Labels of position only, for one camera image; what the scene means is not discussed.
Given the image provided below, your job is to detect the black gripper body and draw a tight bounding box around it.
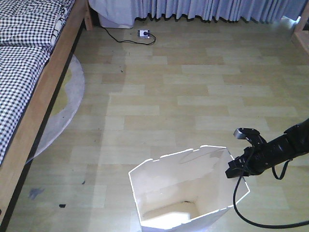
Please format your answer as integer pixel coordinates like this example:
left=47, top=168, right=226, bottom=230
left=225, top=157, right=256, bottom=178

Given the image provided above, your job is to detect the white plastic trash bin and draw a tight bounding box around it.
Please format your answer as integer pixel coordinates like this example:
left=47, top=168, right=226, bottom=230
left=128, top=145, right=250, bottom=232

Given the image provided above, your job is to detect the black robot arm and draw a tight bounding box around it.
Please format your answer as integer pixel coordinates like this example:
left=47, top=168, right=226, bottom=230
left=225, top=120, right=309, bottom=178

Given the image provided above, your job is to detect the grey round rug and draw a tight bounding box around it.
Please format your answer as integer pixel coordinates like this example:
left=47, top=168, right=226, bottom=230
left=26, top=55, right=85, bottom=163

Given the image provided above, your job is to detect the white pleated curtain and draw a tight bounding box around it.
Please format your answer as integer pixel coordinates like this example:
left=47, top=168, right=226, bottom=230
left=89, top=0, right=307, bottom=29

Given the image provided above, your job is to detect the black white checkered bedding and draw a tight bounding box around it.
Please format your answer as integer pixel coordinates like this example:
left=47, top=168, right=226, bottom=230
left=0, top=0, right=75, bottom=160

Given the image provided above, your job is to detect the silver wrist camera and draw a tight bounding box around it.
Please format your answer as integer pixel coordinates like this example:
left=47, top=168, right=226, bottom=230
left=233, top=128, right=260, bottom=140

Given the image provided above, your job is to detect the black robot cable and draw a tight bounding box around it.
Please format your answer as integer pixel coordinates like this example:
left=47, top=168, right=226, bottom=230
left=232, top=174, right=309, bottom=228

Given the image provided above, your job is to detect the black floor power cord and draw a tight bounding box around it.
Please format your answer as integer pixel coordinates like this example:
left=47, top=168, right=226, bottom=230
left=101, top=26, right=156, bottom=46

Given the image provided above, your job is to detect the wooden bed frame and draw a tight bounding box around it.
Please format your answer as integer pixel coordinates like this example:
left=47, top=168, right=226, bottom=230
left=0, top=0, right=92, bottom=227

